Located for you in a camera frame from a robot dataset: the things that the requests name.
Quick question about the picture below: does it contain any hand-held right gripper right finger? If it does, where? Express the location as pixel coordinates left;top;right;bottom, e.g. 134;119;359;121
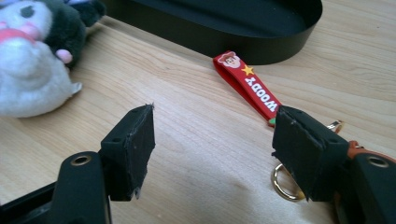
271;105;350;203

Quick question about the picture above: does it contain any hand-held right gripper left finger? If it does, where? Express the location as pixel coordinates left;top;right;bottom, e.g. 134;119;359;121
99;104;156;202

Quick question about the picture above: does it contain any red strap keychain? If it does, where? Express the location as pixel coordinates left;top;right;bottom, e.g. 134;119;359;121
212;50;344;203

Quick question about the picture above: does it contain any black key rack with tray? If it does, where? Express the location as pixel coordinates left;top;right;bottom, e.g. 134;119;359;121
99;0;324;65

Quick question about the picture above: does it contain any white and black plush toy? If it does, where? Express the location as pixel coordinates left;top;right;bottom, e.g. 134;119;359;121
0;0;106;119

